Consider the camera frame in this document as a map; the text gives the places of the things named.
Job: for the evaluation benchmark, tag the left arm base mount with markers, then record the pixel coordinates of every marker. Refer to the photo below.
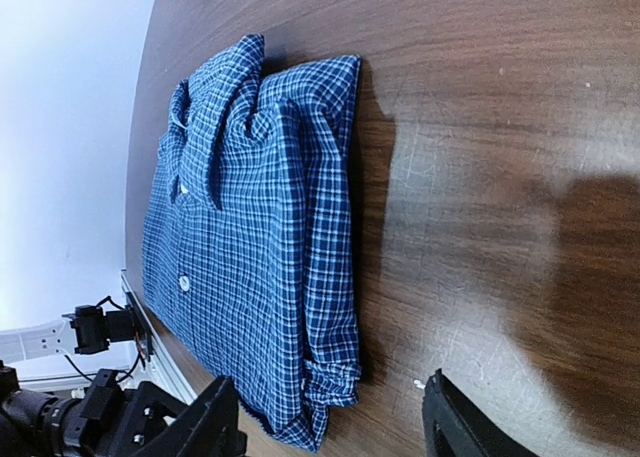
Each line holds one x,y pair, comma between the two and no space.
98,326

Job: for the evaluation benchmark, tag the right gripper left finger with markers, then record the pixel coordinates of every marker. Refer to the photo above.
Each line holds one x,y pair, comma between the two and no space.
208,427

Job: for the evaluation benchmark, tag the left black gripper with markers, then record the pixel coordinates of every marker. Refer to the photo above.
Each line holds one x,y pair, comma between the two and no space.
111,421

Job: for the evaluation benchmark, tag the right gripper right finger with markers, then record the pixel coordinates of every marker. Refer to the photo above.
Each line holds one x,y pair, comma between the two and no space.
455,426

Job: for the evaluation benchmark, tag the front aluminium rail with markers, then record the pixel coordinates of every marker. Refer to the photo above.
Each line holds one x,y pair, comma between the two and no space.
161,368

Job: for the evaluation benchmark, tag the blue checkered shirt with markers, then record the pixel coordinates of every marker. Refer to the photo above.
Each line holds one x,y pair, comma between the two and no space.
247,246

